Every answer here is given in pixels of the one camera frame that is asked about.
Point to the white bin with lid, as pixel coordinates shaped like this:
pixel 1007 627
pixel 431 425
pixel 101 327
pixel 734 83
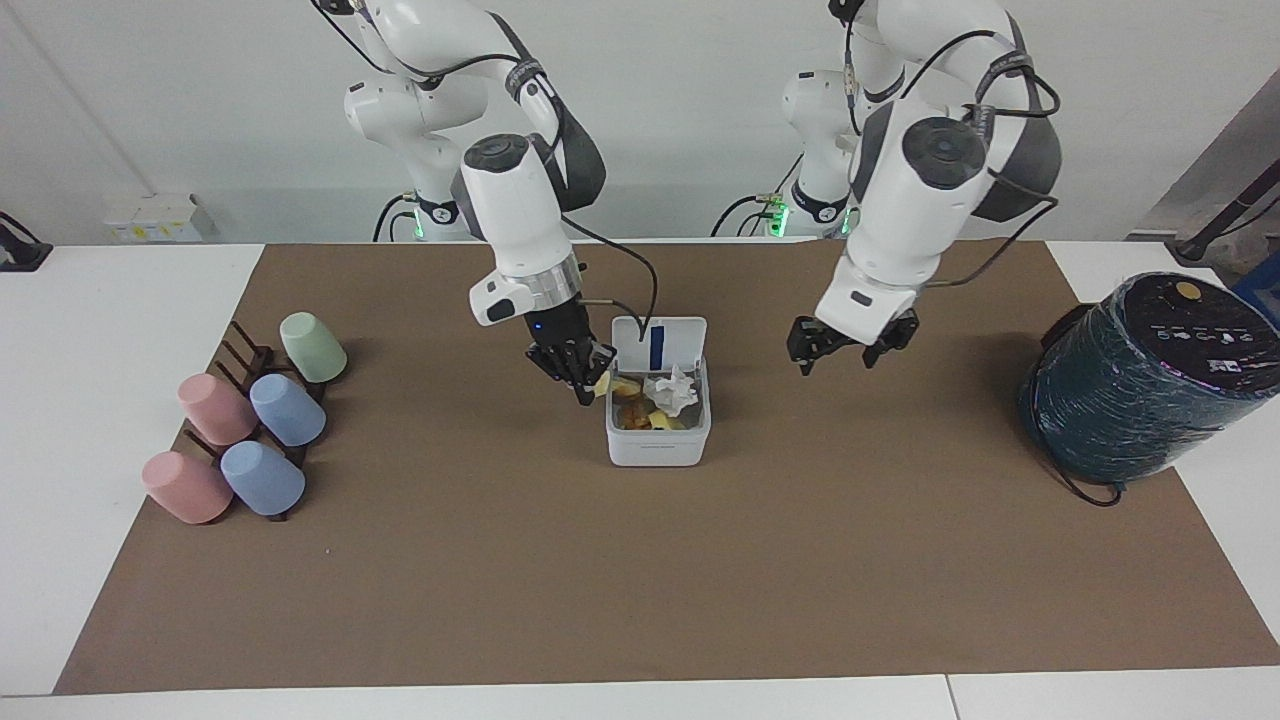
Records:
pixel 658 448

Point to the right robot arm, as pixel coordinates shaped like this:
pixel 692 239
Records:
pixel 515 215

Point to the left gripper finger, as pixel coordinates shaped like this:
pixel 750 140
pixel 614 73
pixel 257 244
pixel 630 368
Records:
pixel 890 345

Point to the yellow trash piece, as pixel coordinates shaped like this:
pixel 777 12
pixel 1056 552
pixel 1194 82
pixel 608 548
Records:
pixel 665 420
pixel 604 385

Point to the white crumpled tissue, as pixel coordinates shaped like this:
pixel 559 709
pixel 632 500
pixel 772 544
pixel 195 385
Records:
pixel 672 390

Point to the white box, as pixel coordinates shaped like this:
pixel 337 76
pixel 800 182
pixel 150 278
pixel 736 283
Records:
pixel 155 218

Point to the blue object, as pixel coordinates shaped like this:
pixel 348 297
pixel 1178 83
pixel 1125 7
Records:
pixel 1262 290

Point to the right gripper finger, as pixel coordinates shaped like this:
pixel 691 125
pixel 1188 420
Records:
pixel 598 358
pixel 808 345
pixel 568 377

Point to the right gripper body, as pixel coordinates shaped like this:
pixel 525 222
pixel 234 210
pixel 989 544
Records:
pixel 560 325

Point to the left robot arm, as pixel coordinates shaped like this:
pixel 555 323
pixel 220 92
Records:
pixel 900 230

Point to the blue cup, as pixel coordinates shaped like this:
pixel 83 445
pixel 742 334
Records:
pixel 289 409
pixel 263 479

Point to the brown trash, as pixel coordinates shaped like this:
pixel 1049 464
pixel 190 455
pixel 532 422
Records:
pixel 632 408

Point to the green cup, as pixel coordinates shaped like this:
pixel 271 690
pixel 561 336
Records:
pixel 314 347

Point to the black stand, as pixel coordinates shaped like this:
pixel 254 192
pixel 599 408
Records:
pixel 1225 222
pixel 20 250

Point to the dark brown cup rack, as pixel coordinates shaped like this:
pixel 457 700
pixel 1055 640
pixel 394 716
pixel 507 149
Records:
pixel 256 357

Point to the dark green wrapped cylinder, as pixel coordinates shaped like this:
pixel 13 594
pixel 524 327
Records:
pixel 1130 390

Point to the pink cup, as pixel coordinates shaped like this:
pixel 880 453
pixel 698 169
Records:
pixel 186 487
pixel 216 408

